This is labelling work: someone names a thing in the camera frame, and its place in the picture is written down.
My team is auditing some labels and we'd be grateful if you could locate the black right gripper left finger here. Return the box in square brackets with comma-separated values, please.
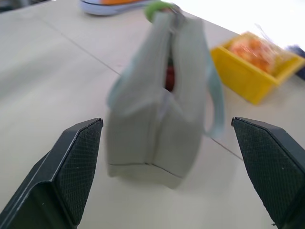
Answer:
[0, 117, 104, 229]

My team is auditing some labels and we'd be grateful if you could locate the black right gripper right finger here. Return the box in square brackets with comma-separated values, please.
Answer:
[231, 116, 305, 229]

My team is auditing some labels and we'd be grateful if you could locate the grey fabric lunch bag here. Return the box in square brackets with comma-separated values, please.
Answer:
[106, 9, 226, 190]

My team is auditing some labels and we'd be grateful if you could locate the red chili pepper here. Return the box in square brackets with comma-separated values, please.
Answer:
[164, 56, 177, 93]

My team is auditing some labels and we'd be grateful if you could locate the yellow plastic bin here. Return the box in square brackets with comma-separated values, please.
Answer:
[210, 35, 305, 105]

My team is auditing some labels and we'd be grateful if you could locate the orange snack bag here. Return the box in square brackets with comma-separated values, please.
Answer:
[228, 23, 290, 74]

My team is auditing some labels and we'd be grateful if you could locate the dark blue object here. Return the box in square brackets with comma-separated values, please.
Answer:
[285, 44, 305, 58]

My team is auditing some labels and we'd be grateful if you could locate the white and orange sneaker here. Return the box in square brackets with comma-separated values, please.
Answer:
[80, 0, 153, 16]

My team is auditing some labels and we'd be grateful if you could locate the green round object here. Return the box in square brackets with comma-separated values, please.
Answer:
[144, 1, 172, 23]

